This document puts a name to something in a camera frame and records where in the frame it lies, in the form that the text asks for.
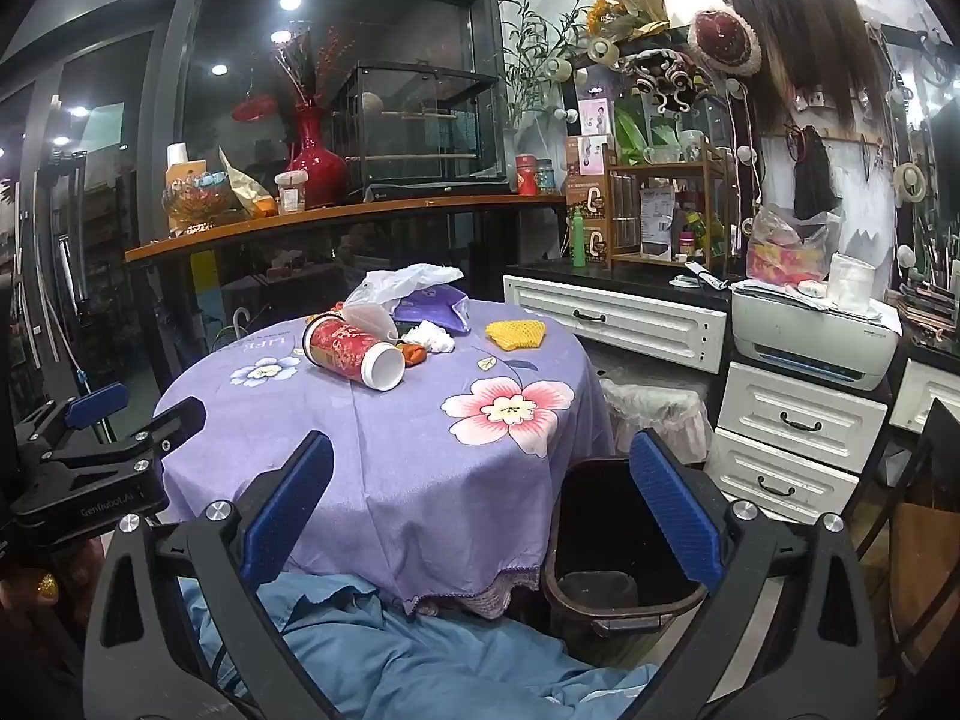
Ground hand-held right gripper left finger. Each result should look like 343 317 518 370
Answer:
82 431 338 720

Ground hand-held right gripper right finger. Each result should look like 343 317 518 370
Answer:
628 427 878 720

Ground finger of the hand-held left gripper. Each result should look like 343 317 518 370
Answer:
45 396 207 473
13 382 130 457

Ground dark brown waste bin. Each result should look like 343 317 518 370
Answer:
541 454 732 635

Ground red paper cup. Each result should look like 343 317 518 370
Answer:
302 313 407 393

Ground clear plastic bag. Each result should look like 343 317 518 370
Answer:
343 264 464 342

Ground yellow foam fruit net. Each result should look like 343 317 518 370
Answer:
484 319 548 353

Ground person's left hand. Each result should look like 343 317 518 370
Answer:
0 536 110 616

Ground purple floral tablecloth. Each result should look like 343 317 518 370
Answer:
154 298 616 620

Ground white drawer cabinet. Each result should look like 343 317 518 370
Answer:
705 360 890 522

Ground white printer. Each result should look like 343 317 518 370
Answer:
731 279 901 391

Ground blue cloth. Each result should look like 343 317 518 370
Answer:
180 574 661 720

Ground purple tissue pack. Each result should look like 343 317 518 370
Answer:
391 286 472 336

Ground pale snack bag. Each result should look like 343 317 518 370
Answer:
219 148 265 218

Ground clear plastic jar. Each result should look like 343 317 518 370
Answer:
274 171 310 215

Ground wooden counter shelf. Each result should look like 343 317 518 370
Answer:
124 193 567 265

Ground brown printed carton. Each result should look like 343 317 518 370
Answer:
574 223 612 263
564 133 617 224

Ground dark metal chair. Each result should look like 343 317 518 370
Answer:
855 397 960 691

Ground pink plastic bag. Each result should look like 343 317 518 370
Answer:
746 204 842 287

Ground red vase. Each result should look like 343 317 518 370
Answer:
285 101 350 209

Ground wooden desktop rack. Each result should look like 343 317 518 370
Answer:
604 139 732 275

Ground dried branches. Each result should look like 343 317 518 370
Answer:
266 26 353 110

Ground glass display case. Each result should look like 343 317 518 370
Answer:
330 60 511 203

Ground dark red knitted hat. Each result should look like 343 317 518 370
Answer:
688 7 762 77

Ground green leafy plant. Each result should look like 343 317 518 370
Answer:
499 0 593 128

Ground brown hair wig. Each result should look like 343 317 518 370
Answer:
726 0 890 140

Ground dried flower bouquet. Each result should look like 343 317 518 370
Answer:
585 0 672 42

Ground gold wire basket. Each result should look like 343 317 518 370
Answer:
163 172 233 230

